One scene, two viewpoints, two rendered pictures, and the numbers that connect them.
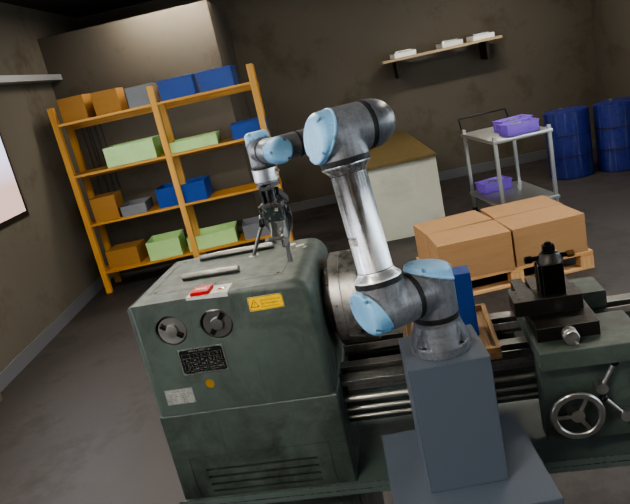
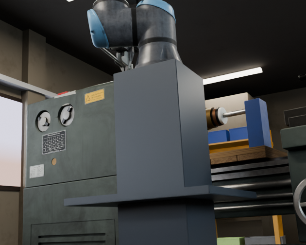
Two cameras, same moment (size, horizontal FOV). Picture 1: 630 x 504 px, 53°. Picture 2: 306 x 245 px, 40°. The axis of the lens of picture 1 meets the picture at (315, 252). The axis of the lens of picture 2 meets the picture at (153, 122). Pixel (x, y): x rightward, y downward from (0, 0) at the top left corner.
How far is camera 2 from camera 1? 1.41 m
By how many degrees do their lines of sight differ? 38
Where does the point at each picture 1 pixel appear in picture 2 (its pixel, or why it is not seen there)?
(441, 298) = (151, 20)
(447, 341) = (150, 54)
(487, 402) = (170, 103)
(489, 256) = not seen: outside the picture
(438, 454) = (126, 154)
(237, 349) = (73, 133)
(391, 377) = not seen: hidden behind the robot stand
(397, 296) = (111, 8)
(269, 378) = (86, 158)
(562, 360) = (301, 135)
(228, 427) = (57, 199)
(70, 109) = not seen: hidden behind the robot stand
